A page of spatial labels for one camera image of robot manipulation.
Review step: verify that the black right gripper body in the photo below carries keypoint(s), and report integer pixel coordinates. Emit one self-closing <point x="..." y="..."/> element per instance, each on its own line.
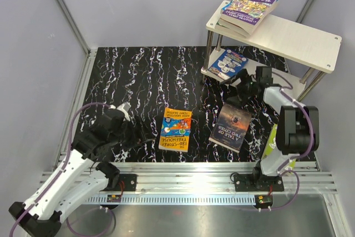
<point x="246" y="90"/>

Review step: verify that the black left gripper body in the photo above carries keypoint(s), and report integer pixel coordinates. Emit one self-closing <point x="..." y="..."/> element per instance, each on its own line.
<point x="129" y="136"/>

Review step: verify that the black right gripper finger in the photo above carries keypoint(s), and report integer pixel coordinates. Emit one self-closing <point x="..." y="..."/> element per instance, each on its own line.
<point x="234" y="99"/>
<point x="241" y="75"/>

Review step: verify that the dark blue treehouse book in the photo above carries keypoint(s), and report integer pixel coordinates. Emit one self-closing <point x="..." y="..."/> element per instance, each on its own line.
<point x="228" y="64"/>

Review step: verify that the dark tale of two cities book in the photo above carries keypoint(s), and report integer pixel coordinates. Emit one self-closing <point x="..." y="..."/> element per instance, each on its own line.
<point x="231" y="127"/>

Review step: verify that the yellow 39-storey treehouse book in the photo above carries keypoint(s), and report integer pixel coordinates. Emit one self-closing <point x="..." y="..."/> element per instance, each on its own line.
<point x="175" y="130"/>

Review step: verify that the orange 78-storey treehouse book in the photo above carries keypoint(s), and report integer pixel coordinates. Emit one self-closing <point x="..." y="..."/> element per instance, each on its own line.
<point x="227" y="26"/>

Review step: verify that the purple treehouse book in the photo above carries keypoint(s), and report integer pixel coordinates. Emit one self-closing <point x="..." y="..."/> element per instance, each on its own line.
<point x="259" y="10"/>

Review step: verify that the lime green treehouse book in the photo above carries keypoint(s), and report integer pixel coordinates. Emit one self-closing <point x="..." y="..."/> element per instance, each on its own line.
<point x="271" y="145"/>

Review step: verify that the green 104-storey treehouse book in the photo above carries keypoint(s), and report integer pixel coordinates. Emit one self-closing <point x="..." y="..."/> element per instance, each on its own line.
<point x="234" y="17"/>

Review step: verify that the blue 26-storey treehouse book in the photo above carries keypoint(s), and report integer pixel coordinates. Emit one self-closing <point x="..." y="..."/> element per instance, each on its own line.
<point x="230" y="8"/>

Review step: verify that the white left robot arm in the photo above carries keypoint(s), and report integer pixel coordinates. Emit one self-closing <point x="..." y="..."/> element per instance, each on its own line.
<point x="85" y="171"/>

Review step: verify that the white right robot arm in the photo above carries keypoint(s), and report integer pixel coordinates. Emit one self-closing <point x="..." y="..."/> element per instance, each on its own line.
<point x="297" y="129"/>

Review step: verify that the black marble pattern mat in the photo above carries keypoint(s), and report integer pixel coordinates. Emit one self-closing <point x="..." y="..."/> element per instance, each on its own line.
<point x="153" y="78"/>

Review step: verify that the white two-tier shelf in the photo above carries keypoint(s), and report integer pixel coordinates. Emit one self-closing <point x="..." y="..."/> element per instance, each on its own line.
<point x="314" y="48"/>

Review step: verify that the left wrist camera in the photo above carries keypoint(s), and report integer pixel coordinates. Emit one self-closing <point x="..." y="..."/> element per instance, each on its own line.
<point x="124" y="107"/>

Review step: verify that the aluminium mounting rail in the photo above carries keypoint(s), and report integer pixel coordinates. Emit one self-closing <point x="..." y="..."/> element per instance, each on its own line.
<point x="214" y="178"/>

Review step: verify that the white slotted cable duct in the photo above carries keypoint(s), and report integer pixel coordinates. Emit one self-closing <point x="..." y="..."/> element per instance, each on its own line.
<point x="158" y="199"/>

